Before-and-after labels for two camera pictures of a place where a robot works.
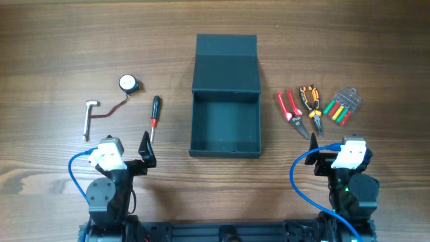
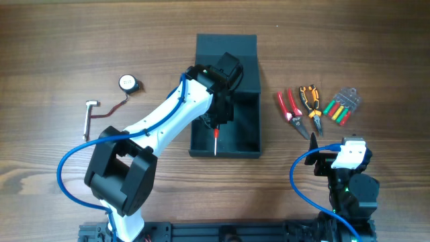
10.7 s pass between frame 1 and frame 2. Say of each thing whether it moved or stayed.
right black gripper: stayed
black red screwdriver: moved
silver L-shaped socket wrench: stayed
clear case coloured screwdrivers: stayed
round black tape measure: stayed
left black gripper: moved
